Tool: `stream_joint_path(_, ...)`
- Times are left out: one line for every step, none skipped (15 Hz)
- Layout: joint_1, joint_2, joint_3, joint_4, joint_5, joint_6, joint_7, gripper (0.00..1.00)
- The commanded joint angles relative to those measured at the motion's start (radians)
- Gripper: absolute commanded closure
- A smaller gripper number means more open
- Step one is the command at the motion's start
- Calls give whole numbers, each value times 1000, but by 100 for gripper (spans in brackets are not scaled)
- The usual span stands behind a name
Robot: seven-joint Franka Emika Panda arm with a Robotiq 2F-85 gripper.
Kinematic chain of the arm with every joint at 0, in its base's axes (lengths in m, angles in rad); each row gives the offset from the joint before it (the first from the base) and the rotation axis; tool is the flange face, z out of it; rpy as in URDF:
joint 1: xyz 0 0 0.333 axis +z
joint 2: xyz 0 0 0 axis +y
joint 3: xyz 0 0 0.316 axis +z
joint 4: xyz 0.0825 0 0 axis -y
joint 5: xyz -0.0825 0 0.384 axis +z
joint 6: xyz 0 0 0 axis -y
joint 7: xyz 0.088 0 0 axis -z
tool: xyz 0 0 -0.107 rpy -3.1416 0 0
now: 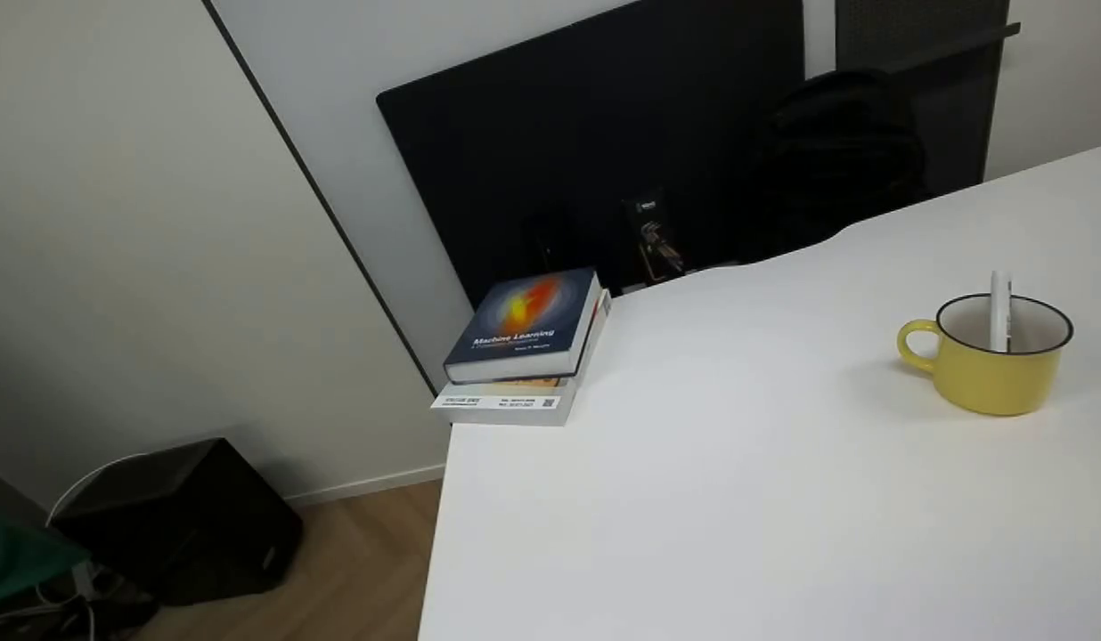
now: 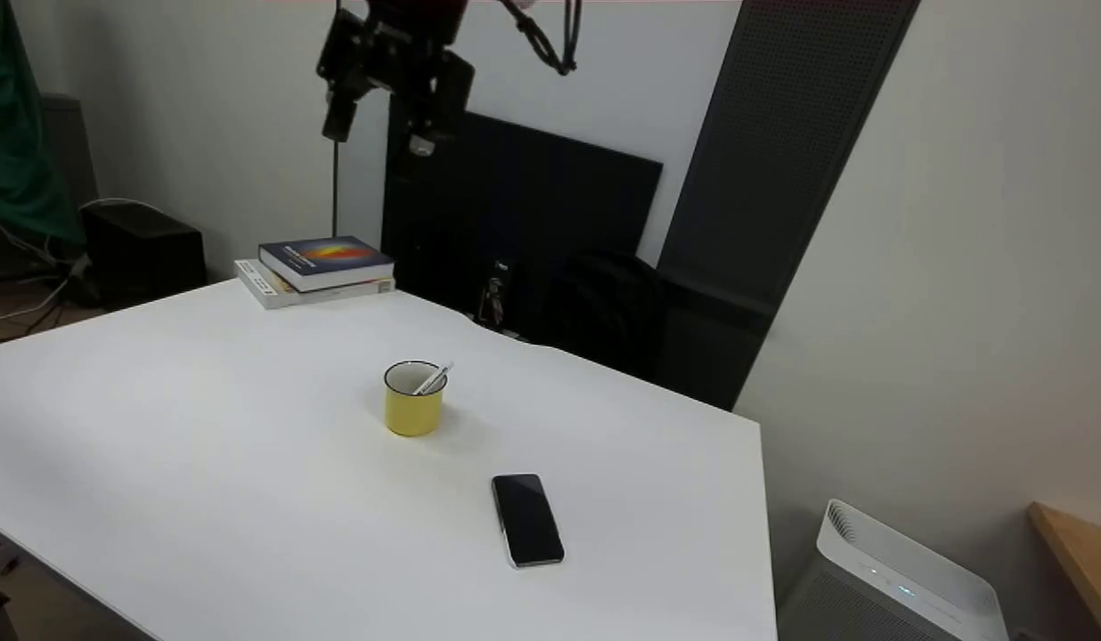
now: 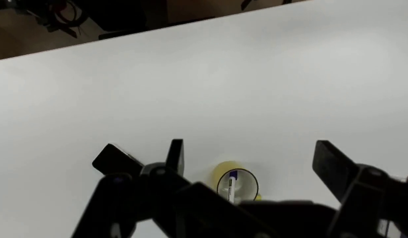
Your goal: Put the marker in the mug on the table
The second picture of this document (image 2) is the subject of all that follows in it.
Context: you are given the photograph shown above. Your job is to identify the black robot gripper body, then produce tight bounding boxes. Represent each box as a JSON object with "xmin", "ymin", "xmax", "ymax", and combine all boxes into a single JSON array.
[{"xmin": 363, "ymin": 0, "xmax": 470, "ymax": 60}]

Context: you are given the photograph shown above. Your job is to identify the yellow enamel mug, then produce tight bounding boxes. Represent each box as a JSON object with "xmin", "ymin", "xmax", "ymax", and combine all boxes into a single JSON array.
[{"xmin": 381, "ymin": 358, "xmax": 447, "ymax": 442}]

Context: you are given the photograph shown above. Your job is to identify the black flat monitor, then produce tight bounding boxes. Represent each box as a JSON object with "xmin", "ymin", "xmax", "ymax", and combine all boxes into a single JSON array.
[{"xmin": 377, "ymin": 105, "xmax": 667, "ymax": 345}]

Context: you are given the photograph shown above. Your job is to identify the small dark bottle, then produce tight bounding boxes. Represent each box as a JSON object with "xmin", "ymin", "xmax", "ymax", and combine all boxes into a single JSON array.
[{"xmin": 472, "ymin": 259, "xmax": 515, "ymax": 335}]

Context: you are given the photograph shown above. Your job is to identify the black speaker box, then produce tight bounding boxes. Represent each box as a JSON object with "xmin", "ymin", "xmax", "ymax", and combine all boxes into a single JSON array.
[{"xmin": 78, "ymin": 198, "xmax": 211, "ymax": 317}]

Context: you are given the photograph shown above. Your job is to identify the green curtain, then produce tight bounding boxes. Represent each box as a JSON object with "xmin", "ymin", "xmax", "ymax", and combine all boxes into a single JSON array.
[{"xmin": 0, "ymin": 0, "xmax": 93, "ymax": 256}]

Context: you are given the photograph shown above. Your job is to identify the black smartphone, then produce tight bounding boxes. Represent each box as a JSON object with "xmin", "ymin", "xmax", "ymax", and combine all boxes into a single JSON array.
[{"xmin": 486, "ymin": 472, "xmax": 566, "ymax": 569}]

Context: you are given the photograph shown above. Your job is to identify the white plastic bin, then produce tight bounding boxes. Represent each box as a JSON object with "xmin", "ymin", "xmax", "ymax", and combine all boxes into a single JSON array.
[{"xmin": 776, "ymin": 495, "xmax": 1015, "ymax": 641}]

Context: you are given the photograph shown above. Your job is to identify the wooden side table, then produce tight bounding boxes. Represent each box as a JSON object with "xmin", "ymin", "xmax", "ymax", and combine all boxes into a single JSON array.
[{"xmin": 1023, "ymin": 498, "xmax": 1101, "ymax": 641}]

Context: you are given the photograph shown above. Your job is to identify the black hanging cable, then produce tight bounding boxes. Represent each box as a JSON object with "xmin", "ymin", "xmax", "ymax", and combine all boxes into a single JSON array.
[{"xmin": 494, "ymin": 0, "xmax": 589, "ymax": 80}]

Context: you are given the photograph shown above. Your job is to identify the dark slanted wall panel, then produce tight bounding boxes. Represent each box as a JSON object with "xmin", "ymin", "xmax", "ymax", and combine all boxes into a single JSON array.
[{"xmin": 653, "ymin": 0, "xmax": 926, "ymax": 415}]

